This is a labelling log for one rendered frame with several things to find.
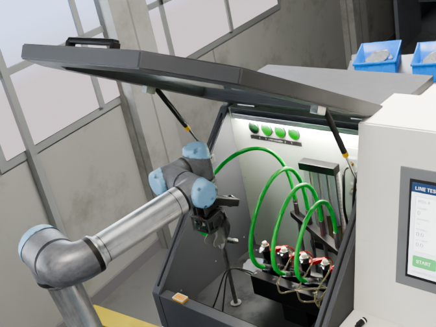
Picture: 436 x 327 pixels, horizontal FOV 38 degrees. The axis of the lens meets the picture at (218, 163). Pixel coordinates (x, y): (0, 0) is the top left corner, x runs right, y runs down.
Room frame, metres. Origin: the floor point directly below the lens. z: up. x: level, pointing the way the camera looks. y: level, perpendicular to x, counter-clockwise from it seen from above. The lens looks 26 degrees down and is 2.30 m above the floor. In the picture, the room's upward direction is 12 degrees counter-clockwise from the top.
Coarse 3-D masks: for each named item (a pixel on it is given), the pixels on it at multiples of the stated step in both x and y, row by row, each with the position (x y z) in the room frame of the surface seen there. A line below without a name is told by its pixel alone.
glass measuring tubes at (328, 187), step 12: (300, 168) 1.97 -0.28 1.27; (312, 168) 1.93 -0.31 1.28; (324, 168) 1.90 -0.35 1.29; (336, 168) 1.88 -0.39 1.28; (312, 180) 1.97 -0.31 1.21; (324, 180) 1.91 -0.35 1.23; (336, 180) 1.90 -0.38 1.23; (324, 192) 1.91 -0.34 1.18; (336, 192) 1.89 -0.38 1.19; (312, 204) 1.96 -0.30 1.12; (336, 204) 1.89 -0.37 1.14; (312, 216) 1.96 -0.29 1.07; (324, 216) 1.95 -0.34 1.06; (336, 216) 1.89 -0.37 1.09
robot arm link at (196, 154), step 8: (192, 144) 1.67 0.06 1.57; (200, 144) 1.66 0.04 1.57; (184, 152) 1.64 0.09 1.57; (192, 152) 1.62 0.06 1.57; (200, 152) 1.62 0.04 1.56; (208, 152) 1.65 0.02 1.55; (192, 160) 1.62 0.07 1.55; (200, 160) 1.62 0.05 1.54; (208, 160) 1.64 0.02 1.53; (192, 168) 1.60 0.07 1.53; (200, 168) 1.62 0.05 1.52; (208, 168) 1.63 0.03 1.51; (208, 176) 1.63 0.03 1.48
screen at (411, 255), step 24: (408, 168) 1.50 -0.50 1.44; (408, 192) 1.48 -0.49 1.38; (432, 192) 1.43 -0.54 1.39; (408, 216) 1.47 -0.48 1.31; (432, 216) 1.42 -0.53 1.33; (408, 240) 1.45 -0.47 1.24; (432, 240) 1.41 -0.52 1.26; (408, 264) 1.44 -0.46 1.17; (432, 264) 1.39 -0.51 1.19; (432, 288) 1.38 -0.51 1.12
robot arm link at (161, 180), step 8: (176, 160) 1.63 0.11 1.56; (184, 160) 1.62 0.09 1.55; (160, 168) 1.59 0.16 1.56; (168, 168) 1.59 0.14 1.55; (176, 168) 1.57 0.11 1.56; (184, 168) 1.60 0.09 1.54; (152, 176) 1.57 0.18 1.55; (160, 176) 1.56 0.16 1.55; (168, 176) 1.56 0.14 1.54; (152, 184) 1.58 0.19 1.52; (160, 184) 1.55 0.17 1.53; (168, 184) 1.54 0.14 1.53; (160, 192) 1.55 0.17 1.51
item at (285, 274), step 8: (304, 184) 1.73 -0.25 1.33; (312, 192) 1.76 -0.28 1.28; (288, 200) 1.67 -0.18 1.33; (320, 208) 1.77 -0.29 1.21; (280, 216) 1.63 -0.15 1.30; (320, 216) 1.77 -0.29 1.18; (320, 224) 1.78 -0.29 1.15; (272, 240) 1.60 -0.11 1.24; (272, 248) 1.59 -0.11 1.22; (272, 256) 1.59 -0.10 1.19; (272, 264) 1.59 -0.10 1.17; (280, 272) 1.60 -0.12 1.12; (288, 272) 1.62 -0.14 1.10
